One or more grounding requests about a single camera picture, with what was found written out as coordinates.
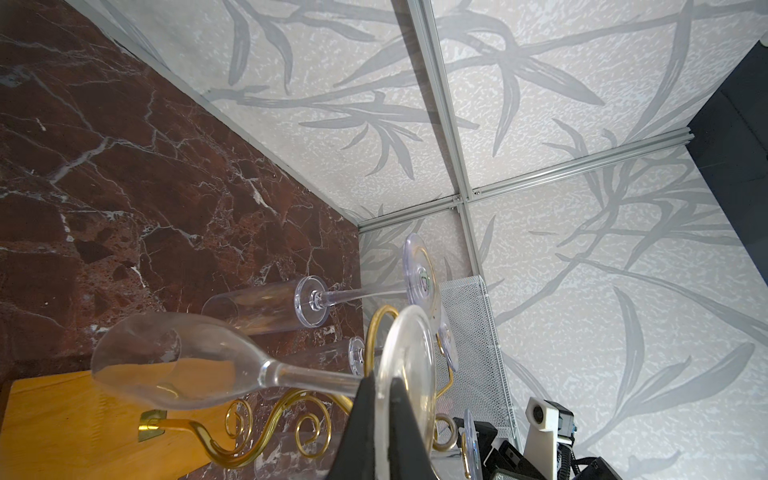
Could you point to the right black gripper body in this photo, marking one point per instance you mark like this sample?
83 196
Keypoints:
493 457

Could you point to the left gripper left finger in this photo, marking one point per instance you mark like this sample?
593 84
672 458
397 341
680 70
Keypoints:
355 458

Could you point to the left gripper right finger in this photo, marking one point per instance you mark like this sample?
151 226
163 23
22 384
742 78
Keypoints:
407 455

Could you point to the clear wine glass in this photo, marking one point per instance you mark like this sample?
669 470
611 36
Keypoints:
446 344
305 303

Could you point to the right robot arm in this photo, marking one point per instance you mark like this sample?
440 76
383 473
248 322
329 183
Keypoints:
572 467

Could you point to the front round wine glass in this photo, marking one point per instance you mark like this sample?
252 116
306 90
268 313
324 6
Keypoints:
181 361

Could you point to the yellow wooden rack base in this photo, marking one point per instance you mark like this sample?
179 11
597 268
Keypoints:
66 427

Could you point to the white wire mesh basket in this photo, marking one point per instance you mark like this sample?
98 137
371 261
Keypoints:
481 384

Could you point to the aluminium frame struts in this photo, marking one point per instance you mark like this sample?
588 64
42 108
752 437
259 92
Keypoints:
380 106

